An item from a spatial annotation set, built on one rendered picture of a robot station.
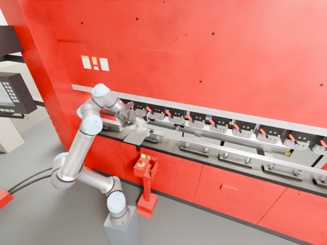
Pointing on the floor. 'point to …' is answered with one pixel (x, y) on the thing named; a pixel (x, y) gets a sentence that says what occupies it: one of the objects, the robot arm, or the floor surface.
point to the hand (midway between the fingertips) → (140, 124)
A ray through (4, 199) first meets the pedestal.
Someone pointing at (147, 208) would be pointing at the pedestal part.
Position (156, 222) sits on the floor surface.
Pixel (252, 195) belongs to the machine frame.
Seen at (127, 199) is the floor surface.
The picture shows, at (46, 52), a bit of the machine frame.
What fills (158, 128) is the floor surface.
